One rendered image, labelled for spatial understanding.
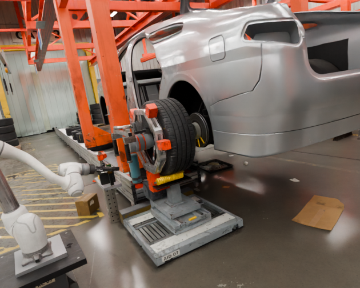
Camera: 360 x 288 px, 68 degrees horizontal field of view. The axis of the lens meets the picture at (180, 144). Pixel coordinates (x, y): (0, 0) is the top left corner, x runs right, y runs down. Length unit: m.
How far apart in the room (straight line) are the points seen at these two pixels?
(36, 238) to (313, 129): 1.84
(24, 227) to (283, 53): 1.83
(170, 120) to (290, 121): 0.87
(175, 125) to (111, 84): 0.82
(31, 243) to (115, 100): 1.36
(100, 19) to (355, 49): 2.45
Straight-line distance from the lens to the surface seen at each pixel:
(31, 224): 1.96
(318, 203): 2.89
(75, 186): 1.91
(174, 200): 2.48
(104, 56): 2.62
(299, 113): 1.72
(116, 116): 2.60
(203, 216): 2.38
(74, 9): 4.74
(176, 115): 2.11
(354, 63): 3.30
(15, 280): 1.99
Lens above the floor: 1.25
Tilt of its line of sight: 12 degrees down
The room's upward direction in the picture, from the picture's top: 8 degrees counter-clockwise
